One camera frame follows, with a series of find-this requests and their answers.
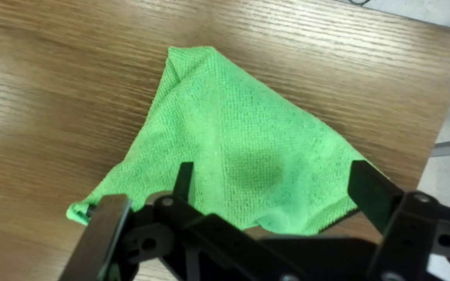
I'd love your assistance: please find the green microfibre cloth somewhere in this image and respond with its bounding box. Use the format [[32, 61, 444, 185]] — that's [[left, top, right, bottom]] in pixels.
[[66, 46, 386, 236]]

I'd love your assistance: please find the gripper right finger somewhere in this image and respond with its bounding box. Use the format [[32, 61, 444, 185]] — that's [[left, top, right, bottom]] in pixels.
[[348, 160, 450, 281]]

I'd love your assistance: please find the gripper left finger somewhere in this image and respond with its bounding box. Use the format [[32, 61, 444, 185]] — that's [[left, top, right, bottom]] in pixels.
[[59, 162, 300, 281]]

